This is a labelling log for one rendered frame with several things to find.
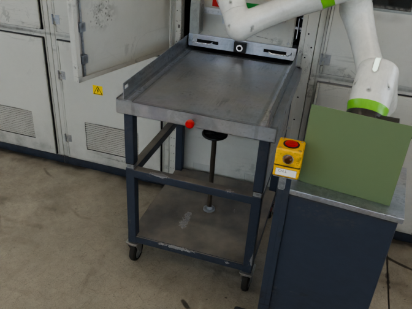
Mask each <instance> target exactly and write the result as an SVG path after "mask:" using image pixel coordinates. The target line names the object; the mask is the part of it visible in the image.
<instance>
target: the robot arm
mask: <svg viewBox="0 0 412 309"><path fill-rule="evenodd" d="M216 1H217V3H218V5H219V8H220V11H221V13H222V16H223V20H224V24H225V27H226V32H227V35H228V36H229V37H230V38H231V39H233V40H236V41H243V40H246V39H247V38H249V37H251V36H253V35H255V34H257V33H259V32H261V31H263V30H265V29H267V28H270V27H272V26H275V25H277V24H279V23H282V22H284V21H287V20H290V19H293V18H296V17H299V16H302V15H306V14H309V13H313V12H317V11H320V10H323V9H325V8H328V7H332V6H335V5H337V4H339V12H340V16H341V19H342V21H343V24H344V26H345V29H346V32H347V35H348V39H349V42H350V45H351V49H352V53H353V58H354V63H355V68H356V76H355V78H354V82H353V86H352V88H351V92H350V95H349V99H348V103H347V110H346V111H347V112H350V113H355V114H359V115H364V116H369V117H372V118H377V119H381V120H386V121H391V122H395V123H400V119H399V118H394V117H390V115H392V114H393V113H394V111H395V110H396V108H397V104H398V92H397V88H398V80H399V69H398V67H397V66H396V65H395V64H394V63H393V62H391V61H389V60H387V59H383V57H382V54H381V50H380V46H379V43H378V37H377V33H376V27H375V19H374V13H373V3H372V0H270V1H267V2H265V3H262V4H259V5H257V6H255V7H252V8H248V6H247V5H246V1H245V0H216Z"/></svg>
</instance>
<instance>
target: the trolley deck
mask: <svg viewBox="0 0 412 309"><path fill-rule="evenodd" d="M286 68H287V66H281V65H276V64H268V63H260V62H256V61H248V60H244V59H237V58H229V57H225V56H217V55H209V54H205V53H198V52H193V51H191V52H189V53H188V54H187V55H186V56H185V57H184V58H182V59H181V60H180V61H179V62H178V63H176V65H174V66H173V67H172V68H171V69H169V70H168V71H167V72H166V73H165V74H164V75H163V76H162V77H160V78H159V79H158V80H157V81H155V82H154V84H152V85H151V86H150V87H149V88H147V89H146V90H145V91H144V92H143V93H142V94H141V95H140V96H138V97H137V98H136V99H134V100H133V101H132V102H129V101H123V100H122V99H123V93H121V94H120V95H119V96H118V97H116V112H117V113H123V114H127V115H133V116H139V117H142V118H148V119H152V120H158V121H164V122H168V123H173V124H179V125H183V126H185V123H186V121H187V120H194V128H199V129H204V130H208V131H214V132H220V133H223V134H230V135H236V136H239V137H245V138H249V139H254V140H260V141H265V142H270V143H275V142H276V140H277V137H278V135H279V132H280V129H281V127H282V125H283V122H284V119H285V117H286V114H287V112H288V109H289V106H290V105H291V101H292V98H293V97H294V94H295V91H296V89H297V86H298V84H299V81H300V76H301V71H302V68H301V69H300V68H296V69H295V71H294V74H293V76H292V79H291V81H290V82H289V85H288V88H287V90H286V92H285V94H284V96H283V99H282V101H281V103H280V106H279V108H278V110H277V112H276V115H275V117H274V119H273V121H272V124H271V126H270V128H266V127H262V126H259V123H260V121H261V119H262V117H263V115H264V113H265V111H266V109H267V107H268V105H269V103H270V101H271V99H272V97H273V95H274V93H275V91H276V89H277V87H278V85H279V83H280V81H281V79H282V77H283V74H284V72H285V70H286Z"/></svg>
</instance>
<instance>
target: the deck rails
mask: <svg viewBox="0 0 412 309"><path fill-rule="evenodd" d="M189 52H190V50H185V37H184V38H182V39H181V40H179V41H178V42H177V43H176V44H174V45H173V46H171V47H170V48H169V49H168V50H166V51H165V52H164V53H162V54H161V55H159V56H158V57H157V58H156V59H154V60H153V61H152V62H150V63H149V64H147V65H146V66H145V67H144V68H142V69H141V70H139V71H138V72H137V73H136V74H134V75H133V76H132V77H130V78H129V79H127V80H126V81H125V82H124V83H123V99H122V100H123V101H129V102H132V101H133V100H134V99H136V98H137V97H138V96H140V95H141V94H142V93H143V92H144V91H145V90H146V89H147V88H149V87H150V86H151V85H152V84H154V82H155V81H157V80H158V79H159V78H160V77H162V76H163V75H164V74H165V73H166V72H167V71H168V70H169V69H171V68H172V67H173V66H174V65H176V63H178V62H179V61H180V60H181V59H182V58H184V57H185V56H186V55H187V54H188V53H189ZM296 59H297V54H296V56H295V58H294V60H293V62H292V64H291V66H287V68H286V70H285V72H284V74H283V77H282V79H281V81H280V83H279V85H278V87H277V89H276V91H275V93H274V95H273V97H272V99H271V101H270V103H269V105H268V107H267V109H266V111H265V113H264V115H263V117H262V119H261V121H260V123H259V126H262V127H266V128H270V126H271V124H272V121H273V119H274V117H275V115H276V112H277V110H278V108H279V106H280V103H281V101H282V99H283V96H284V94H285V92H286V90H287V88H288V85H289V82H290V81H291V79H292V76H293V74H294V71H295V69H296ZM127 84H128V86H127V87H126V88H125V85H127Z"/></svg>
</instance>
